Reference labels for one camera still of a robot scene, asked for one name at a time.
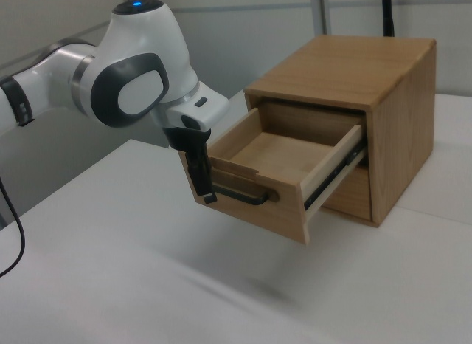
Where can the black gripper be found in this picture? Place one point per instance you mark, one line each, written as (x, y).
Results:
(184, 139)

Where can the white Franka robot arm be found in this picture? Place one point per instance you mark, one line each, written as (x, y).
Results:
(147, 45)

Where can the wooden cabinet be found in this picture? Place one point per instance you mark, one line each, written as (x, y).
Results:
(402, 137)

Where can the grey partition post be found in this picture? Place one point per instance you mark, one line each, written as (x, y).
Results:
(323, 12)

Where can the black camera stand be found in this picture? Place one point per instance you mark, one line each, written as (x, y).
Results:
(388, 12)

